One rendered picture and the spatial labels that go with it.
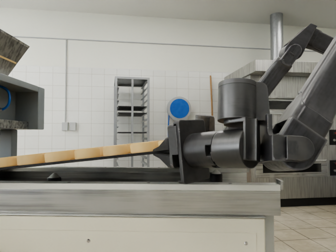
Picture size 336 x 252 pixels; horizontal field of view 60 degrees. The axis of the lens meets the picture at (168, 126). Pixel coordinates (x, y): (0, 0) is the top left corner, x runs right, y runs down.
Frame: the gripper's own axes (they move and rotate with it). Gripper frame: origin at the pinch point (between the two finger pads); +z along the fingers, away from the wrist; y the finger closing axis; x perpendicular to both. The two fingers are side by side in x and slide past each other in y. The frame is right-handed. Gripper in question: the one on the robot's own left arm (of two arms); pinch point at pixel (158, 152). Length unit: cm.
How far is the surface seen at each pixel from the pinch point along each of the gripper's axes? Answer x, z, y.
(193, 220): 5.7, -2.2, 13.9
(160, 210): 1.9, 3.0, 11.7
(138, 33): 267, 329, -182
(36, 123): 3, 69, -12
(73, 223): -10.7, 14.8, 12.7
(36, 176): -5, 51, 6
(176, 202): 4.1, 0.7, 10.4
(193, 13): 328, 258, -204
